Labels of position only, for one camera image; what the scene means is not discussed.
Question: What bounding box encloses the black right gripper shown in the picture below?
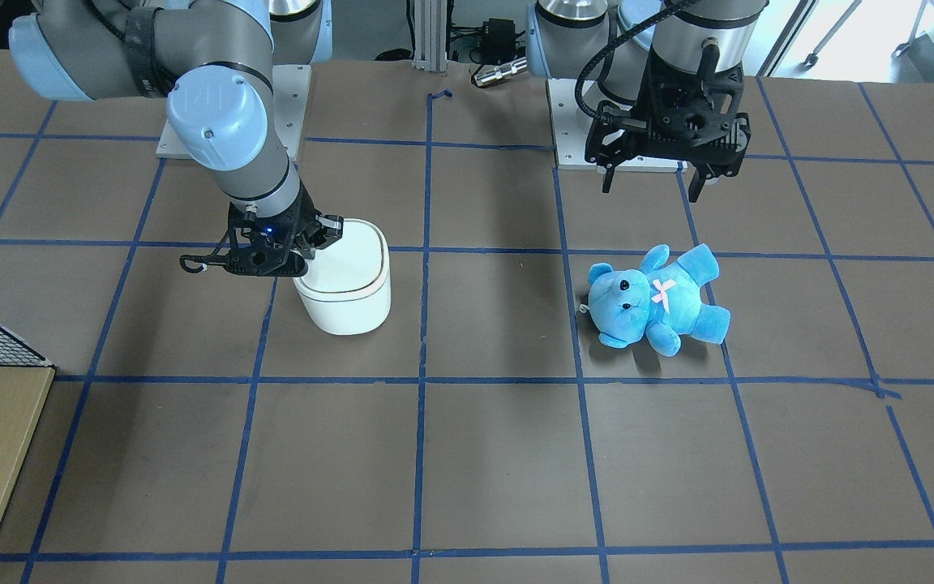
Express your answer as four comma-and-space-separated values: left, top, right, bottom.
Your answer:
229, 182, 345, 277

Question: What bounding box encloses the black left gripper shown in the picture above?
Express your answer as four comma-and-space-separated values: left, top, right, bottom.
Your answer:
583, 57, 752, 204

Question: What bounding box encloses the white desktop trash can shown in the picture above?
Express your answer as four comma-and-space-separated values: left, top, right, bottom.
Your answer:
293, 218, 392, 336

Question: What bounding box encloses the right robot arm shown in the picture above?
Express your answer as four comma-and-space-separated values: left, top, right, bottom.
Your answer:
7, 1, 342, 277

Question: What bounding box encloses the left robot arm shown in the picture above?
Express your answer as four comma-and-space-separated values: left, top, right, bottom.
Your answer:
525, 1, 767, 202

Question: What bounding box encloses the blue teddy bear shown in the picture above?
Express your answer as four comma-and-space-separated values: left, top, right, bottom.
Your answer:
581, 243, 731, 356

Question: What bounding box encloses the silver metal cylinder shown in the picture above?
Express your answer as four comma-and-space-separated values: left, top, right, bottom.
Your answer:
470, 57, 529, 89

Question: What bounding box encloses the black box behind table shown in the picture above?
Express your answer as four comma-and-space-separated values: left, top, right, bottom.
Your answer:
478, 18, 516, 64

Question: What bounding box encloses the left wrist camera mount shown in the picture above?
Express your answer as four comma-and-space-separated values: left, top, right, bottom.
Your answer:
576, 0, 748, 155

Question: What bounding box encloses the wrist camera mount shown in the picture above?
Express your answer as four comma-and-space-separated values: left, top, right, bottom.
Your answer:
576, 0, 748, 155
179, 204, 309, 277

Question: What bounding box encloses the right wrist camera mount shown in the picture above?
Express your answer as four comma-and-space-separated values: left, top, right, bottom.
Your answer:
179, 204, 309, 277

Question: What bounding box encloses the aluminium frame post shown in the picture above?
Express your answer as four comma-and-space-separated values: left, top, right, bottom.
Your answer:
405, 1, 452, 76

